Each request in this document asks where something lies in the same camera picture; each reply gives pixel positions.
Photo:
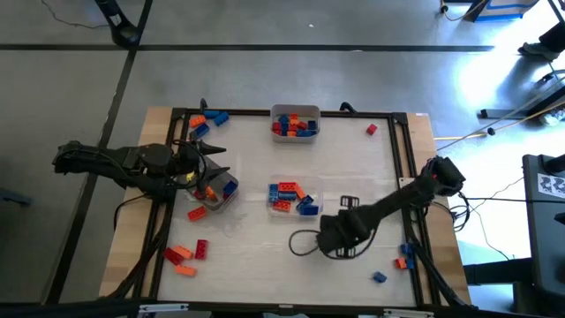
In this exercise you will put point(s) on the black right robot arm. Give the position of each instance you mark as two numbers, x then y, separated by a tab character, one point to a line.
406	194

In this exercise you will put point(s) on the clear plastic bin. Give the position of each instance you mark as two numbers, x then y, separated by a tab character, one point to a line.
318	199

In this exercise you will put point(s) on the fiducial marker sheet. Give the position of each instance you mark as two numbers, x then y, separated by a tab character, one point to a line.
552	185

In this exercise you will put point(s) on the white plastic bin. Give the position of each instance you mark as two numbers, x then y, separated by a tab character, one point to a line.
304	110

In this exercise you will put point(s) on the person's leg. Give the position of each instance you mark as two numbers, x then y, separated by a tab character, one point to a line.
558	37

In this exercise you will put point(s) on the black equipment cart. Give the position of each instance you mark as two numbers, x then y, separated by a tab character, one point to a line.
545	247

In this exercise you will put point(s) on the blue and white box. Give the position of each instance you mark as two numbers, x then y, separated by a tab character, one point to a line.
503	6

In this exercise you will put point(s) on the smoky grey plastic bin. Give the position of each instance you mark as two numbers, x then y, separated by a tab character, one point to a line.
220	204

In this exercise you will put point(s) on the small white mounting plate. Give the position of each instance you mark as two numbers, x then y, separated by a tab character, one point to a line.
404	181

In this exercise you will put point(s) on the black floor stand base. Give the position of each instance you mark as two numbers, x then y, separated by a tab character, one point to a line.
503	115

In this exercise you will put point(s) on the black stand leg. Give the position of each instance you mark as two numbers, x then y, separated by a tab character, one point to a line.
123	35

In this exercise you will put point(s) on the person's shoe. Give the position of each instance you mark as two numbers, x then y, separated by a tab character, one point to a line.
538	49

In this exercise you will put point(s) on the long orange toy brick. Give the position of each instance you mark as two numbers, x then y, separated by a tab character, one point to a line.
198	122
183	252
185	270
211	193
300	192

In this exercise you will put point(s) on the black aluminium table frame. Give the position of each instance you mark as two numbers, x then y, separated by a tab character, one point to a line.
247	111

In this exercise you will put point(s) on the black curved hook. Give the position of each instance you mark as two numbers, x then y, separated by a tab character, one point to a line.
203	106
346	106

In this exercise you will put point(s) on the small red toy brick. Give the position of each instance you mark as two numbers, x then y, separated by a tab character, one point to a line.
276	127
199	194
303	125
372	129

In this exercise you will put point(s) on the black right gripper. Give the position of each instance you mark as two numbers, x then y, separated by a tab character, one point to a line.
346	232

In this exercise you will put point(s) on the black round knob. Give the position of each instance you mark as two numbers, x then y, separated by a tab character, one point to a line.
491	131

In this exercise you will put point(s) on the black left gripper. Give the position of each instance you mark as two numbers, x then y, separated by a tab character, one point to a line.
190	159

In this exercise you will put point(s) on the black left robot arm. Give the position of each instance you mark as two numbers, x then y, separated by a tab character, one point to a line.
110	161

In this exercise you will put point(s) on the long red-orange toy brick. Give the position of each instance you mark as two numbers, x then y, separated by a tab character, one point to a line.
282	205
197	214
287	187

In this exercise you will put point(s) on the white metal bracket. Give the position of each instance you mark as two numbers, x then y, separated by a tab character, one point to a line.
408	313
163	307

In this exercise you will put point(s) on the small blue toy brick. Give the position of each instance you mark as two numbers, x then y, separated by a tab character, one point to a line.
410	263
283	119
380	277
285	129
312	125
406	249
303	133

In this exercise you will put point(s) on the long red toy brick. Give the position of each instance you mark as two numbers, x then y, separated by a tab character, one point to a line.
172	256
201	249

